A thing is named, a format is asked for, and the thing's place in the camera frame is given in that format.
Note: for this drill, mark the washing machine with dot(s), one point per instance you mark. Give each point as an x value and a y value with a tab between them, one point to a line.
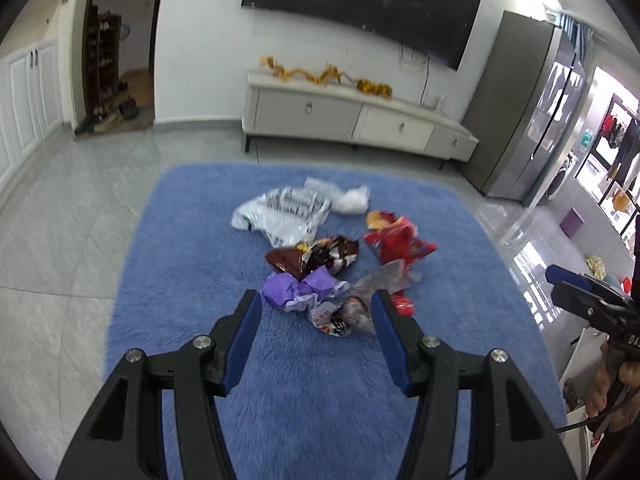
562	175

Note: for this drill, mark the golden dragon figurine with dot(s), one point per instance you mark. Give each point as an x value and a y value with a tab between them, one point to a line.
300	74

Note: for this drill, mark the purple stool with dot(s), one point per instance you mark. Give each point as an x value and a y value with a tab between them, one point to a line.
572	222

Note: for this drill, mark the hanging yellow cloth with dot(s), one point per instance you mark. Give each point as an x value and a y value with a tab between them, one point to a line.
622	201

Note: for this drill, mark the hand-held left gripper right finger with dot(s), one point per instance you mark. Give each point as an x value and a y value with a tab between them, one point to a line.
387	340

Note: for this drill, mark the grey refrigerator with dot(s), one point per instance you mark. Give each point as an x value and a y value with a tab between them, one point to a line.
520	110

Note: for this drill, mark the white printed plastic bag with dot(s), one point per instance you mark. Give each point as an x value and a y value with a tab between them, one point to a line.
280	212

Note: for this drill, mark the dark wooden shoe rack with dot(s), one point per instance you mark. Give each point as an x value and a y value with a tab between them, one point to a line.
102	60

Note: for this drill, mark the purple wrapper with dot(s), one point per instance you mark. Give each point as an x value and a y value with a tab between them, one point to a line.
310	285

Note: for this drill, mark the golden tiger figurine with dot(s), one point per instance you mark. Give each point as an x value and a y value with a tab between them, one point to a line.
374	88

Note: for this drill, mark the brown doormat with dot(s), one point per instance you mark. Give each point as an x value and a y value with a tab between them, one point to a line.
135	124

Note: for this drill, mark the clear silver wrapper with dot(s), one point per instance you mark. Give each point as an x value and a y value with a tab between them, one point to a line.
385	280

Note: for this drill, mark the white grey television cabinet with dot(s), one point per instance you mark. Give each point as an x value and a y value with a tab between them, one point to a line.
310	110

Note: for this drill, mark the clear white plastic bag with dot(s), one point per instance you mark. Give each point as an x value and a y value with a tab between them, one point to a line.
350	202

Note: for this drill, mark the blue curtain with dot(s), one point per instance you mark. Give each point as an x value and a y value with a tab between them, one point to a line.
577	35

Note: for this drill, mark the blue fluffy blanket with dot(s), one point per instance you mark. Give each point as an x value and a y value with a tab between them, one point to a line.
200	260

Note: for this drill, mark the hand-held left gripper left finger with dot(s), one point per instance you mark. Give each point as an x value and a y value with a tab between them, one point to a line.
245	335

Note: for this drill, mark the white cupboard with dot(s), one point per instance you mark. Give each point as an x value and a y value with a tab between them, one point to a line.
30	95

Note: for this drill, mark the brown snack wrapper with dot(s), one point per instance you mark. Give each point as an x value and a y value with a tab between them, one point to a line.
290	260

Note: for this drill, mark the person's right hand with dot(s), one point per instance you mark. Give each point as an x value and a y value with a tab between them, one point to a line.
602	385

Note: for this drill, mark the yellow cloth on floor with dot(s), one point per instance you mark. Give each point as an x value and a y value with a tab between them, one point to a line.
595	266

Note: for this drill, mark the dark shoes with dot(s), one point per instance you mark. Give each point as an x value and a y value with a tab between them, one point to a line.
127	109

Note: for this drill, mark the hanging dark clothes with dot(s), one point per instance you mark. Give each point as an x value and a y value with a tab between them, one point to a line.
627	155

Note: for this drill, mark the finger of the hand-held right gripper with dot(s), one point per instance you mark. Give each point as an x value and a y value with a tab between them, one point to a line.
562	274
580	302

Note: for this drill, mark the large black television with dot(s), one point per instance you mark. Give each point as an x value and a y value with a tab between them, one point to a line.
360	5

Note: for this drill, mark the red snack wrapper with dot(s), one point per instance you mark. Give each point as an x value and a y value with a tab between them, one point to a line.
395	242

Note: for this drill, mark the white power strip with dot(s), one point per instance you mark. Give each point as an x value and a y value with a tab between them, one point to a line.
439	103

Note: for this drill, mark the small white red wrapper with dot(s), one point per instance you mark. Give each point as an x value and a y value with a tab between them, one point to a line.
330	320

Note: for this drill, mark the green sign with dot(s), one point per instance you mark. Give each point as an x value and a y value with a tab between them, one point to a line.
586	140

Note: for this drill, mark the hanging red garment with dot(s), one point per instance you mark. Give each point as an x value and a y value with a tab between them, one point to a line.
607	125

